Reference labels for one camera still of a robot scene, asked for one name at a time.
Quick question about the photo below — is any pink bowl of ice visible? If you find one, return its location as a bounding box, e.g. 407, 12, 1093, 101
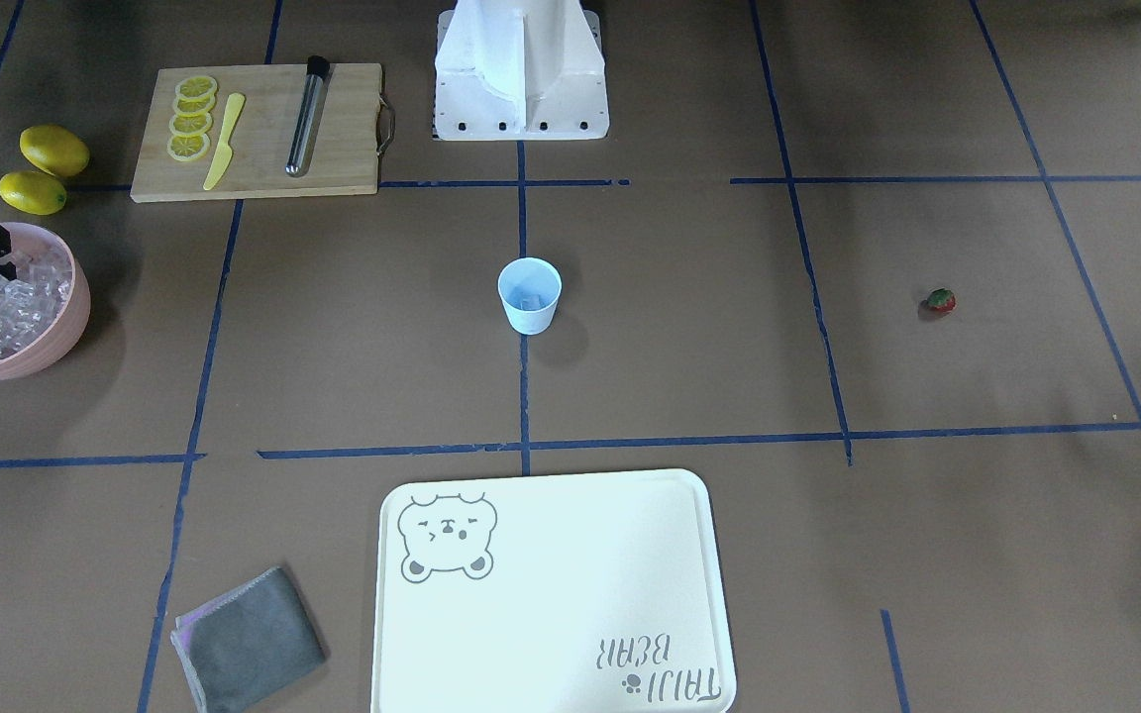
0, 222, 91, 382

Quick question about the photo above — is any red strawberry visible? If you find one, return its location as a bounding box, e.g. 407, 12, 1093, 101
923, 287, 957, 316

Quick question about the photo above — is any light blue plastic cup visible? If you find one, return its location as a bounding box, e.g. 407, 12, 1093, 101
497, 256, 563, 337

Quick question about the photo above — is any grey folded cloth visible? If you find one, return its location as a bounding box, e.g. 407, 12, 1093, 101
170, 565, 327, 712

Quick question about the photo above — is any steel rod black tip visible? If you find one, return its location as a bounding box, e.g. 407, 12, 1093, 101
284, 54, 331, 177

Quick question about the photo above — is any yellow lemon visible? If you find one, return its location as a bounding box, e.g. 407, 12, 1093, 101
0, 170, 68, 216
18, 125, 91, 179

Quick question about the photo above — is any wooden cutting board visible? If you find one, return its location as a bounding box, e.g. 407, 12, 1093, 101
130, 63, 393, 204

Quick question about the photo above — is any cream bear tray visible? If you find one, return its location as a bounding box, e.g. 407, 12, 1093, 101
370, 468, 738, 712

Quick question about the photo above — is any yellow plastic knife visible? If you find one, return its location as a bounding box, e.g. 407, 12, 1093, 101
202, 94, 246, 191

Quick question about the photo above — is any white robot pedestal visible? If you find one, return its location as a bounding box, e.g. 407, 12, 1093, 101
432, 1, 610, 141

